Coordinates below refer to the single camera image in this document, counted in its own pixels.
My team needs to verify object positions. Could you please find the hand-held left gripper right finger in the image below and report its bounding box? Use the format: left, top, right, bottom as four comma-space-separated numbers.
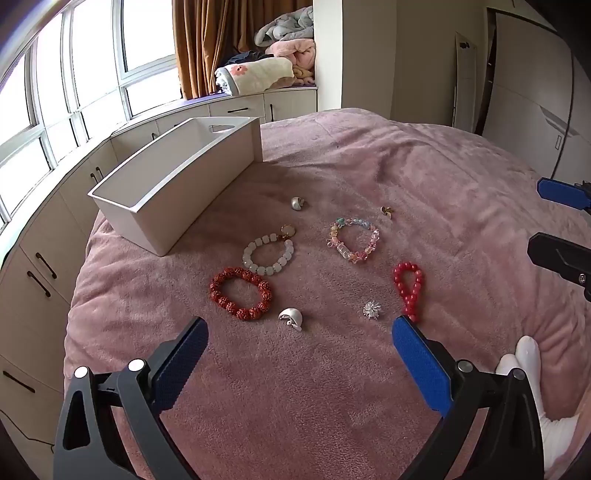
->
392, 315, 546, 480

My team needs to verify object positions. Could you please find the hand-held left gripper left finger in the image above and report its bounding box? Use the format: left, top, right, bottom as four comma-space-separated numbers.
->
53, 316, 209, 480

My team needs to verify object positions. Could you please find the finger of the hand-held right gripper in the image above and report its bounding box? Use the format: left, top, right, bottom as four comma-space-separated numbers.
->
537, 176, 591, 212
527, 233, 591, 303

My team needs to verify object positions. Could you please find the glossy red bead bracelet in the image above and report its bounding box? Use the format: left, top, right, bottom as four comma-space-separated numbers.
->
393, 261, 424, 323

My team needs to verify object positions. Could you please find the red carved bead bracelet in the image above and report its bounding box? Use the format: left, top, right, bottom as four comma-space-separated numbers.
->
210, 267, 274, 321

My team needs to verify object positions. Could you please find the silver shell earring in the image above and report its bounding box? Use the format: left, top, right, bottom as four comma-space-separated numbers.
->
278, 307, 304, 332

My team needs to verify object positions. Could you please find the white bead bracelet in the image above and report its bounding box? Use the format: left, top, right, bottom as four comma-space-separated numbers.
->
242, 224, 297, 278

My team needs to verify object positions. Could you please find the pastel bead bracelet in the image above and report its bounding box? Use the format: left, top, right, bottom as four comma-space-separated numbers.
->
328, 217, 382, 266

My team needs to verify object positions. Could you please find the white storage box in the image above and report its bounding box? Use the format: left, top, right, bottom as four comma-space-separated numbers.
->
88, 116, 263, 257

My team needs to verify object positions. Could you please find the person's white socked foot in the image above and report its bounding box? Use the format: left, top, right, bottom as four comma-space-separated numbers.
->
495, 335, 581, 479

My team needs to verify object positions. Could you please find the white wardrobe door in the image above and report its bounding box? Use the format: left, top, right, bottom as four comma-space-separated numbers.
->
480, 7, 591, 185

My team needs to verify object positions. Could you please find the pink bed blanket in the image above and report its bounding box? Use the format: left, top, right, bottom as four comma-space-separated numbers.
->
64, 108, 591, 480

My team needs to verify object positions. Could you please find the white leaning board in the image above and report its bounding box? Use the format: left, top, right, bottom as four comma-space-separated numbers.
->
451, 31, 479, 134

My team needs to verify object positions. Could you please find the white window cabinet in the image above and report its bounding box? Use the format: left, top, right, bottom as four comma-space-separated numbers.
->
0, 88, 319, 462

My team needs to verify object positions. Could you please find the purple seat cushion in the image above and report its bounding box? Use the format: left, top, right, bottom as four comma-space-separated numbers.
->
181, 82, 319, 101

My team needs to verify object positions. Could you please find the pink fluffy blanket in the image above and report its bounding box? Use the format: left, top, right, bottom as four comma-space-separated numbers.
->
270, 39, 317, 86

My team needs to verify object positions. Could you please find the dark clothing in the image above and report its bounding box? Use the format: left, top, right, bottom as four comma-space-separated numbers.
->
226, 52, 276, 68

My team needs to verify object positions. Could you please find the white framed window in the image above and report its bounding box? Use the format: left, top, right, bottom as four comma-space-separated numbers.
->
0, 0, 182, 222

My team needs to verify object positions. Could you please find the brown curtain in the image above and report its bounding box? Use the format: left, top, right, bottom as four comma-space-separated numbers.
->
172, 0, 315, 100

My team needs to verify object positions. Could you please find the grey blanket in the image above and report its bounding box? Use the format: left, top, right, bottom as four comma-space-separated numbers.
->
255, 6, 315, 49

